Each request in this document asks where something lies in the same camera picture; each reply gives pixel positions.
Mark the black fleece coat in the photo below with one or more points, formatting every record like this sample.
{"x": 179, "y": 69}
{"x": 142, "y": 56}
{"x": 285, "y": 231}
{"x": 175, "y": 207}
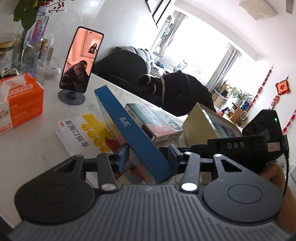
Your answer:
{"x": 182, "y": 92}

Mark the grey sofa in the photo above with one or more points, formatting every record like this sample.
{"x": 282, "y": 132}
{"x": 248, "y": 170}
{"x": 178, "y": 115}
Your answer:
{"x": 143, "y": 54}

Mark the red hanging garland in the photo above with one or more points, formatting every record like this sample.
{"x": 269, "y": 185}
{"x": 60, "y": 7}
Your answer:
{"x": 263, "y": 83}

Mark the gold capped glass bottle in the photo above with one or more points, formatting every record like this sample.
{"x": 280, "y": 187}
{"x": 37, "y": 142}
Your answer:
{"x": 42, "y": 51}

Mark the round grey phone stand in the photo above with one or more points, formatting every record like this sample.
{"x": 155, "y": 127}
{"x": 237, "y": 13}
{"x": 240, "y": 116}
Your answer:
{"x": 71, "y": 98}

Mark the dark dining chair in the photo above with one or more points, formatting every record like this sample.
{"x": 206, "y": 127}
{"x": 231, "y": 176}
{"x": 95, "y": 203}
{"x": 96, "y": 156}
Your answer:
{"x": 120, "y": 67}

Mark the framed picture pink tree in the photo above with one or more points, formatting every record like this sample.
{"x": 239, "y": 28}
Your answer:
{"x": 159, "y": 7}

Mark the red berry flower bouquet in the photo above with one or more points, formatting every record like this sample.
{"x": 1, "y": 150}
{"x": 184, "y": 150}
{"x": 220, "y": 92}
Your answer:
{"x": 23, "y": 14}

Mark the white medicine box blue circle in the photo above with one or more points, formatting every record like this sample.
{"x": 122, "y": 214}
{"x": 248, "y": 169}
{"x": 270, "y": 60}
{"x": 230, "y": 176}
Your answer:
{"x": 157, "y": 115}

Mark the wooden shelf unit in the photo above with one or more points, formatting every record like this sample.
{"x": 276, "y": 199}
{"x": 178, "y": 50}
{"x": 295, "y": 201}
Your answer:
{"x": 233, "y": 113}

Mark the white marble desktop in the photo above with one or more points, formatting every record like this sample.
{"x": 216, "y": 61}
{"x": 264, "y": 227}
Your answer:
{"x": 46, "y": 148}

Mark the clear plastic water bottle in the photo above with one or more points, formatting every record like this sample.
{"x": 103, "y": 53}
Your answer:
{"x": 38, "y": 37}

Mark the green potted plant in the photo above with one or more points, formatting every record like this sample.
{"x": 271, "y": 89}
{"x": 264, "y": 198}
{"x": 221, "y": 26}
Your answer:
{"x": 240, "y": 95}

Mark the person's right forearm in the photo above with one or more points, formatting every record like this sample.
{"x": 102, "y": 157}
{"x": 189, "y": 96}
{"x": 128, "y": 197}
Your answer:
{"x": 272, "y": 178}

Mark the framed picture blue shapes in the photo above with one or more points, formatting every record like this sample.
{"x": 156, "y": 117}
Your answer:
{"x": 149, "y": 4}

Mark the small white device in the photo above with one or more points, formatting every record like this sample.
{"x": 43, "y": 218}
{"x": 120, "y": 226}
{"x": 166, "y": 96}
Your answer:
{"x": 52, "y": 70}

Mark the small white fan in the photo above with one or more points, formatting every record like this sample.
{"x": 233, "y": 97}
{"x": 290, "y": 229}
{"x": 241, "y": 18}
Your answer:
{"x": 243, "y": 117}

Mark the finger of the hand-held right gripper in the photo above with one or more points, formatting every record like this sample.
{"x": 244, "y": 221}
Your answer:
{"x": 200, "y": 148}

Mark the grey curtain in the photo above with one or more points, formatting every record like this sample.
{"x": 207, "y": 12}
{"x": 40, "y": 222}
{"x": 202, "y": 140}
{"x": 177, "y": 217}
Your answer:
{"x": 224, "y": 67}

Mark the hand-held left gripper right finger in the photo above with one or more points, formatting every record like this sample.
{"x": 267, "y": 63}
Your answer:
{"x": 175, "y": 160}

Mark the black smartphone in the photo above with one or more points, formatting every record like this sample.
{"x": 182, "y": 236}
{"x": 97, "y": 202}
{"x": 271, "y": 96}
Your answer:
{"x": 78, "y": 60}

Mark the yellow and white medicine box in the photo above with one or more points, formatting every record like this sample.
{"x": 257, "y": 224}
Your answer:
{"x": 78, "y": 134}

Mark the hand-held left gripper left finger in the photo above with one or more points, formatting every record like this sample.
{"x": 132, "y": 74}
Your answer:
{"x": 123, "y": 157}

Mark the small clear bottle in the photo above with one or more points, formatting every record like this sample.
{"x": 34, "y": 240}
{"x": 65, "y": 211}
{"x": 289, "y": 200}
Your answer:
{"x": 51, "y": 51}

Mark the orange tissue box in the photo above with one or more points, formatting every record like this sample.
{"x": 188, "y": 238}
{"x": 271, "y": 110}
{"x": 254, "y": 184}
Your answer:
{"x": 25, "y": 102}

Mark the framed picture pale print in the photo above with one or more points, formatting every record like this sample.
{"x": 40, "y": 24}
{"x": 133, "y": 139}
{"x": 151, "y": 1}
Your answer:
{"x": 164, "y": 11}

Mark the brown glass jar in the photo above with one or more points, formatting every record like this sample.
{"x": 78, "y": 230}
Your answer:
{"x": 5, "y": 58}

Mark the beige cardboard box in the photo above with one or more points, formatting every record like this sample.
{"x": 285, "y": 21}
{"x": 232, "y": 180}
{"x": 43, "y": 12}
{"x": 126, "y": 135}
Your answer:
{"x": 196, "y": 129}

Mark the red knot wall ornament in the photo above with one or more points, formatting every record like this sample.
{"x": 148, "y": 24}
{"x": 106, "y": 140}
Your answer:
{"x": 282, "y": 87}

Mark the blue fever patch box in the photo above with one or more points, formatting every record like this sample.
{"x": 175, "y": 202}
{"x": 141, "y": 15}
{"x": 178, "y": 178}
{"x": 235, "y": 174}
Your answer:
{"x": 134, "y": 136}

